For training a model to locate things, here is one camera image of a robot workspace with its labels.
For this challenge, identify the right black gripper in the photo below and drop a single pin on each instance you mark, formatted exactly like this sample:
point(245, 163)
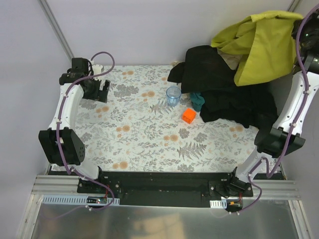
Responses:
point(309, 33)

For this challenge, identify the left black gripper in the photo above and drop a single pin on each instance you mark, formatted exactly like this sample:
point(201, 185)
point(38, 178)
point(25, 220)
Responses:
point(98, 90)

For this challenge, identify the yellow-green cloth garment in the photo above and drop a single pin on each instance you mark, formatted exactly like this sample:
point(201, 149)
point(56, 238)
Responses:
point(265, 43)

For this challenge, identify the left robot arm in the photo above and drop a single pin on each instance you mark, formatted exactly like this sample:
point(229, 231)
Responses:
point(60, 143)

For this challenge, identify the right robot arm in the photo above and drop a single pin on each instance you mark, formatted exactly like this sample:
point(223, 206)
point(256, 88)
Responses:
point(284, 137)

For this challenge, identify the beige cloth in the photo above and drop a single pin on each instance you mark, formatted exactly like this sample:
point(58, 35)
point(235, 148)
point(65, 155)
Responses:
point(231, 60)

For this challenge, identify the black cloth lower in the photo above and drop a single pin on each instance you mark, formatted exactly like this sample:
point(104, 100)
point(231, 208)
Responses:
point(251, 105)

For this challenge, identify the black cloth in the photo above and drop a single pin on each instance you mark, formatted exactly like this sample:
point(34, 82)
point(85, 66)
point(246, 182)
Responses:
point(202, 70)
point(251, 105)

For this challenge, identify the teal cloth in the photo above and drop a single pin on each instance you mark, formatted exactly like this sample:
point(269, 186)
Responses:
point(197, 101)

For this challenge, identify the black cloth upper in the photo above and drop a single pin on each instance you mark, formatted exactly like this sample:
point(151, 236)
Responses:
point(202, 70)

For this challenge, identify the floral patterned table mat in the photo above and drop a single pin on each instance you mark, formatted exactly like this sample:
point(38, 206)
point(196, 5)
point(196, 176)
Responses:
point(136, 130)

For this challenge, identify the blue transparent plastic cup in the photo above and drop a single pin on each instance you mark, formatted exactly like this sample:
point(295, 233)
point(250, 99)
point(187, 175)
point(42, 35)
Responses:
point(173, 95)

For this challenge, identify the orange rubber cube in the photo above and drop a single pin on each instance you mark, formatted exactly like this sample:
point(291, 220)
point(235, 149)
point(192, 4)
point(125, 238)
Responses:
point(188, 116)

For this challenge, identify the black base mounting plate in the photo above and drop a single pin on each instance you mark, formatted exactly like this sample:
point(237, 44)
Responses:
point(194, 190)

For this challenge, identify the aluminium frame rail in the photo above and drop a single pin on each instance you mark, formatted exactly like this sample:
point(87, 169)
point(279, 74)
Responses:
point(55, 185)

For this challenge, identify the left white cable duct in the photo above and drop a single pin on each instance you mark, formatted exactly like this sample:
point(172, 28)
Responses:
point(79, 200)

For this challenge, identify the white cable duct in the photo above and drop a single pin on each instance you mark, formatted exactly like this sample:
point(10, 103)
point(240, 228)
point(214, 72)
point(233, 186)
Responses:
point(218, 204)
point(79, 200)

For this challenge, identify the right white cable duct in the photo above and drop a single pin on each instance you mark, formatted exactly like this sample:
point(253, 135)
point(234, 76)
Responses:
point(218, 204)

